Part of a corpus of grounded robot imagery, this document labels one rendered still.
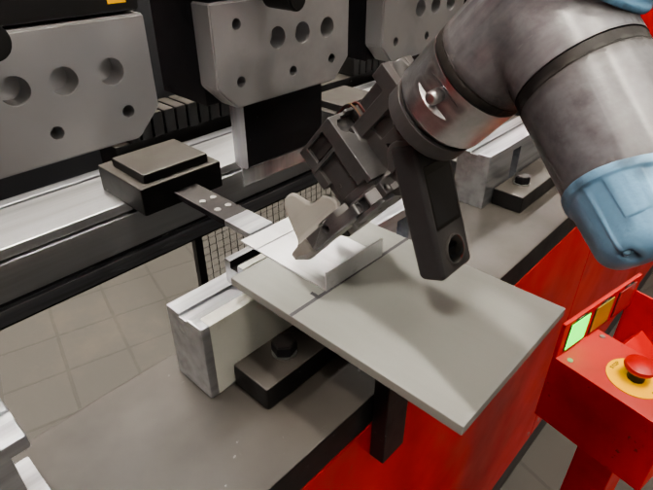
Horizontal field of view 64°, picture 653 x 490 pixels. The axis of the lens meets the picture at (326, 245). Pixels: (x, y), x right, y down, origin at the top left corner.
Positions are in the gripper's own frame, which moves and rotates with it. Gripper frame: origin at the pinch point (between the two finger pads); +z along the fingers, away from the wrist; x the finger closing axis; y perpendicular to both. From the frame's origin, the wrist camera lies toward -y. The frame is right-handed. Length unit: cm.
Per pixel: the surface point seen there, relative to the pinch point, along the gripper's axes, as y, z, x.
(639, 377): -35.5, -1.3, -29.3
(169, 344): 15, 145, -30
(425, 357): -13.1, -8.8, 5.0
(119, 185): 22.4, 19.6, 7.0
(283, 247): 2.6, 4.1, 1.8
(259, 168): 9.7, -1.7, 2.8
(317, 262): -0.9, 1.2, 1.3
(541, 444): -73, 71, -80
